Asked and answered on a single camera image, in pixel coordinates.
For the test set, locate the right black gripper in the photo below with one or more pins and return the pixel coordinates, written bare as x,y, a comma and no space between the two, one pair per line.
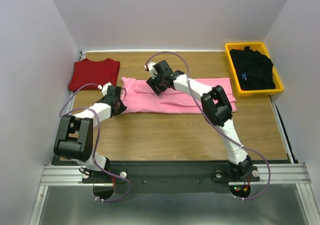
153,82

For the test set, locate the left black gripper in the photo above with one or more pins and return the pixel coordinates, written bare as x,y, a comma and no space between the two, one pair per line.
122,107

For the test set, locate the pink t shirt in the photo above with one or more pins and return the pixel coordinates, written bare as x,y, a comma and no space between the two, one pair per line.
140,98

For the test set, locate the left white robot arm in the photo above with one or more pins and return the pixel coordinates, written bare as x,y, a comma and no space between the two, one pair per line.
75,137

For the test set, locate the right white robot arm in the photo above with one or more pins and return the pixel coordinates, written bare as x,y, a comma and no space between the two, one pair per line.
216,109

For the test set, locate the black t shirts pile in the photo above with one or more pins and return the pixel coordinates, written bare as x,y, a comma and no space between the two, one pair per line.
254,70

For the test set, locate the folded red t shirt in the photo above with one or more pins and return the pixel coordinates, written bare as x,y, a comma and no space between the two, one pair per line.
94,73

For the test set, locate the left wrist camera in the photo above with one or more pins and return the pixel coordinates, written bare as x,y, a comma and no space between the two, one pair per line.
110,90

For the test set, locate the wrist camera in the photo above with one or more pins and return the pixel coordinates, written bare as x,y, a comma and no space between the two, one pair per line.
160,69
110,90

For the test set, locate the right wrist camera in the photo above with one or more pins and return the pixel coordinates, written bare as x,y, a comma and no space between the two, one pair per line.
160,69

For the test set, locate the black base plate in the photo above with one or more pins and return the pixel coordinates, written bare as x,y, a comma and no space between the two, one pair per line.
170,177

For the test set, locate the aluminium frame rail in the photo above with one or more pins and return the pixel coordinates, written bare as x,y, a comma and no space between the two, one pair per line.
282,196

